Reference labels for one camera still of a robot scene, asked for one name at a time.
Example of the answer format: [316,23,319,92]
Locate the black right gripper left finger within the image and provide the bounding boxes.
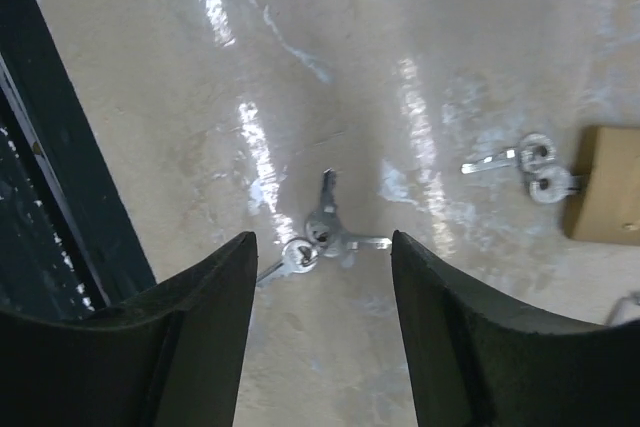
[1,232,258,426]

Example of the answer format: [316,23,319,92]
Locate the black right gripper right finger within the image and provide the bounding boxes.
[391,231,639,426]

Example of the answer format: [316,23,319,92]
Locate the silver keys of yellow padlock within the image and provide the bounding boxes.
[256,169,392,287]

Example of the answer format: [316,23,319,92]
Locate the brass padlock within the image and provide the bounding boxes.
[563,125,640,328]

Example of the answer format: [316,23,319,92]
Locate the silver keys of brass padlock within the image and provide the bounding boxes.
[460,133,585,204]

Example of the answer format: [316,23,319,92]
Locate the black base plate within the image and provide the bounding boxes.
[1,0,156,321]

